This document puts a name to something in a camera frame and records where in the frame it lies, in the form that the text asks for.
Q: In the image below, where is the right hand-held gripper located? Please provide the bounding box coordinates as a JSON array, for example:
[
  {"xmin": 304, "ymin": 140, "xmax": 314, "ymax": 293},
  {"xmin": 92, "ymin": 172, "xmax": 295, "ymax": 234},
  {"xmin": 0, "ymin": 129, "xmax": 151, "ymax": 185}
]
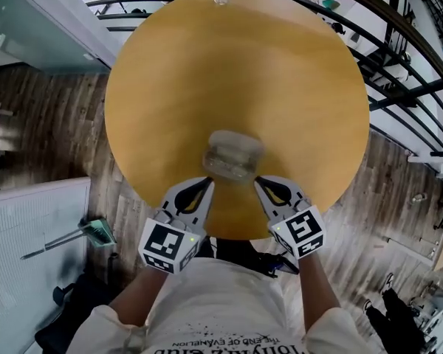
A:
[{"xmin": 253, "ymin": 175, "xmax": 326, "ymax": 260}]

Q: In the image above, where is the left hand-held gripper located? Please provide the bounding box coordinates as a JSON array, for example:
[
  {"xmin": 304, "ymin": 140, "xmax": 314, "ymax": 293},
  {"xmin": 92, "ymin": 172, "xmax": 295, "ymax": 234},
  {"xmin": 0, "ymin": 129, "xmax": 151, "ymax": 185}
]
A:
[{"xmin": 138, "ymin": 176, "xmax": 216, "ymax": 274}]

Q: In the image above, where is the person's right forearm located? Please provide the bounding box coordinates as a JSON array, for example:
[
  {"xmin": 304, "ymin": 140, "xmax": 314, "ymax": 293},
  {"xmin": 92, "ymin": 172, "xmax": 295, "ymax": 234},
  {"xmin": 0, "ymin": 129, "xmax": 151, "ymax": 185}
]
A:
[{"xmin": 298, "ymin": 256, "xmax": 343, "ymax": 337}]

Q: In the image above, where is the person's left forearm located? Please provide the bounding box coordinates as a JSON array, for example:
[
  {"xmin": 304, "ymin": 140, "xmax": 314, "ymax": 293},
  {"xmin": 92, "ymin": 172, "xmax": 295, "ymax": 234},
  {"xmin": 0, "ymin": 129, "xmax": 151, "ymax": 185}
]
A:
[{"xmin": 109, "ymin": 267, "xmax": 171, "ymax": 326}]

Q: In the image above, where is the black device with blue trim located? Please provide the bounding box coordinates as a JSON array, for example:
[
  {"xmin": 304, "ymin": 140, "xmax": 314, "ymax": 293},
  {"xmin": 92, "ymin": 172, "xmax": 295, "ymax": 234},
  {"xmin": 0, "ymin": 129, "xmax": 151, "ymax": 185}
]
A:
[{"xmin": 206, "ymin": 237, "xmax": 301, "ymax": 277}]

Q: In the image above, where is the person's white printed t-shirt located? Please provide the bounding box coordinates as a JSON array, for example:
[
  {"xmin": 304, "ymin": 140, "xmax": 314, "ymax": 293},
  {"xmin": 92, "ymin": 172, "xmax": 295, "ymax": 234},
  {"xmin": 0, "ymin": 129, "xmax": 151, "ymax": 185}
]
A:
[{"xmin": 68, "ymin": 257, "xmax": 387, "ymax": 354}]

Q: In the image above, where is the black office chair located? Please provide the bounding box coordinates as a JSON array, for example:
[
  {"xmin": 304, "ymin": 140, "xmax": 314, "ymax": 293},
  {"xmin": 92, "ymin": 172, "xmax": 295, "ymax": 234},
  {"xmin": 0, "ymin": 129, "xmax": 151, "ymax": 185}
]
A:
[{"xmin": 35, "ymin": 271, "xmax": 115, "ymax": 354}]

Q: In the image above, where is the white slatted cabinet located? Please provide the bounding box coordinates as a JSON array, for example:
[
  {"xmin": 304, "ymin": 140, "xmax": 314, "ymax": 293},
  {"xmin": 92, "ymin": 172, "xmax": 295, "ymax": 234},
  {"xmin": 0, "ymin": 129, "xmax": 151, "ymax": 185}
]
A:
[{"xmin": 0, "ymin": 177, "xmax": 92, "ymax": 354}]

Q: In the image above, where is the round wooden table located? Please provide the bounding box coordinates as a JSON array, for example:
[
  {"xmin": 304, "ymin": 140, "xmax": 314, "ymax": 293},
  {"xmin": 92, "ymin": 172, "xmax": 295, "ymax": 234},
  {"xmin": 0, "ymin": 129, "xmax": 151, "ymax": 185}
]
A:
[{"xmin": 73, "ymin": 0, "xmax": 443, "ymax": 158}]

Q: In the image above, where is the frosted glass door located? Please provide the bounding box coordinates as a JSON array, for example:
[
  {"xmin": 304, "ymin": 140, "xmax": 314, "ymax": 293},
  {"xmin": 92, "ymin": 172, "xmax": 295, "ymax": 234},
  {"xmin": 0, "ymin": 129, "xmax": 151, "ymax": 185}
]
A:
[{"xmin": 0, "ymin": 0, "xmax": 111, "ymax": 73}]

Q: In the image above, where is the green dustpan with grey handle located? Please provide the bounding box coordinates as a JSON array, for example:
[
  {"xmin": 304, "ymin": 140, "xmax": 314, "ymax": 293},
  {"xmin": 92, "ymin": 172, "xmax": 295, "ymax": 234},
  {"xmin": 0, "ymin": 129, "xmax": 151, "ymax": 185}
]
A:
[{"xmin": 20, "ymin": 218, "xmax": 118, "ymax": 260}]

